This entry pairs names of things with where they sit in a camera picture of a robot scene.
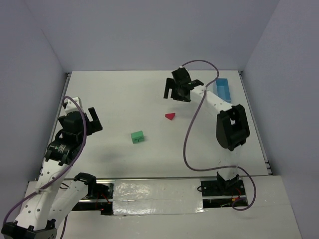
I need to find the red triangular prism block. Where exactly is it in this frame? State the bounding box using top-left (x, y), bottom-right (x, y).
top-left (165, 113), bottom-right (175, 120)

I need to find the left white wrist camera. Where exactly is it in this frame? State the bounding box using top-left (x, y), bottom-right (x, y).
top-left (62, 97), bottom-right (83, 114)

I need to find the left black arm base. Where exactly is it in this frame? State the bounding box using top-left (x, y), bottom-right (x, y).
top-left (72, 173), bottom-right (114, 216)

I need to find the silver tape covered panel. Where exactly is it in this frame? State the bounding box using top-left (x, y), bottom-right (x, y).
top-left (113, 179), bottom-right (204, 216)

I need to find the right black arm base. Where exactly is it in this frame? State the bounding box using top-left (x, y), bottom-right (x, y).
top-left (197, 172), bottom-right (246, 199)

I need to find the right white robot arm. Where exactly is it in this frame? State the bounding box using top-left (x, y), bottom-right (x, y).
top-left (163, 67), bottom-right (250, 192)

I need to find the aluminium rail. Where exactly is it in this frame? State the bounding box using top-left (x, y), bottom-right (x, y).
top-left (62, 176), bottom-right (220, 182)

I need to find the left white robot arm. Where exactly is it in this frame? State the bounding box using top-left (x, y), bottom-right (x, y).
top-left (1, 107), bottom-right (103, 239)

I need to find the green castle notched block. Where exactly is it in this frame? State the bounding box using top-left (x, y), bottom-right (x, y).
top-left (131, 130), bottom-right (145, 144)

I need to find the blue plastic box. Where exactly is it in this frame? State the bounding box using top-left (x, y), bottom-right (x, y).
top-left (213, 78), bottom-right (232, 103)

